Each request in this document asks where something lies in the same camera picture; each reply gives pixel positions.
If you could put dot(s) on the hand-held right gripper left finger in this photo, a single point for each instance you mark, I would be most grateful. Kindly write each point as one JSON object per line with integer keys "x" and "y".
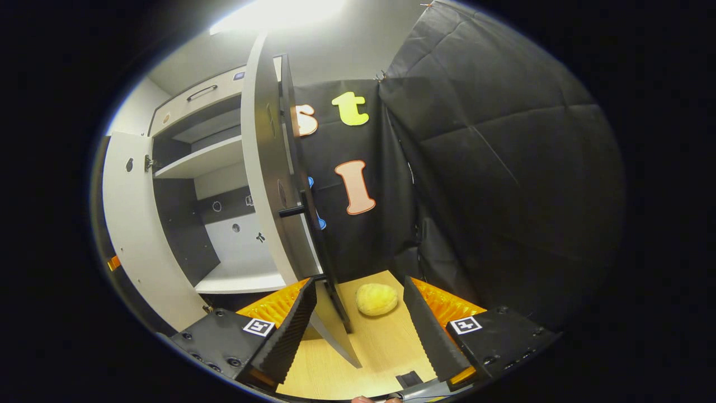
{"x": 291, "y": 330}

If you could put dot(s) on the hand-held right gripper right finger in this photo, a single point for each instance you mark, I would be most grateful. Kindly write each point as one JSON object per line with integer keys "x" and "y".
{"x": 428, "y": 330}

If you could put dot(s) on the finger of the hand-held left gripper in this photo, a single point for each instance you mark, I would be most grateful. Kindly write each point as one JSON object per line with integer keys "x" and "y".
{"x": 114, "y": 263}

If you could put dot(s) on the grey shoe cabinet door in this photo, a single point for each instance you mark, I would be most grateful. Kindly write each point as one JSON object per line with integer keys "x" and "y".
{"x": 134, "y": 224}
{"x": 263, "y": 168}

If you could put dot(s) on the white cabinet shelf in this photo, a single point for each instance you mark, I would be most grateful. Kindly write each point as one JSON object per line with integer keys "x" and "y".
{"x": 207, "y": 159}
{"x": 240, "y": 280}

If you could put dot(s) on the grey cabinet drawer front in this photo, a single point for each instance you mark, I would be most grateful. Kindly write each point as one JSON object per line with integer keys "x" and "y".
{"x": 229, "y": 87}

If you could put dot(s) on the yellow sponge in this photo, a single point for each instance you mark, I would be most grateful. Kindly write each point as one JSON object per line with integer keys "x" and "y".
{"x": 377, "y": 299}

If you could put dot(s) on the black backdrop cloth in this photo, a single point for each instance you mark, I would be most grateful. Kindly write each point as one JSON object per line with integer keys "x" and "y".
{"x": 503, "y": 196}

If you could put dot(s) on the small metal clip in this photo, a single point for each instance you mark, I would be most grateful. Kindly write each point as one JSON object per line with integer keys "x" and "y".
{"x": 381, "y": 76}

